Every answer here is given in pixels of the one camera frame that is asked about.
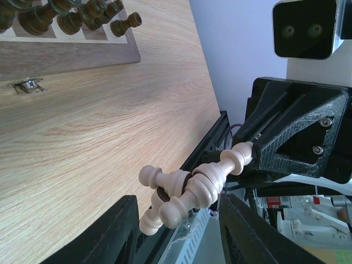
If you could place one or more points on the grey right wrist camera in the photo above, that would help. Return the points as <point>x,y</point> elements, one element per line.
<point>307,29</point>

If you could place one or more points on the white slotted cable duct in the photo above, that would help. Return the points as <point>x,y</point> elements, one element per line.
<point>197,240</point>

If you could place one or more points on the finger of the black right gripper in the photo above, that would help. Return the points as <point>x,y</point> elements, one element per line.
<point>298,127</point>

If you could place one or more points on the metal board clasp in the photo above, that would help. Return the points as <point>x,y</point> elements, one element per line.
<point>27,86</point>

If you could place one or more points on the wooden chess board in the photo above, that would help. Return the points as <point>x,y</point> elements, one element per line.
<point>46,37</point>

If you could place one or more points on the white chess bishop piece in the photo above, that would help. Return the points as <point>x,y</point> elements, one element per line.
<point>232,161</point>

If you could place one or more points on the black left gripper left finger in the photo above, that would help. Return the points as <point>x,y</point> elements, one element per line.
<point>112,238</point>

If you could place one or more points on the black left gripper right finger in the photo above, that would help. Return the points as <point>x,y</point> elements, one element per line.
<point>247,238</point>

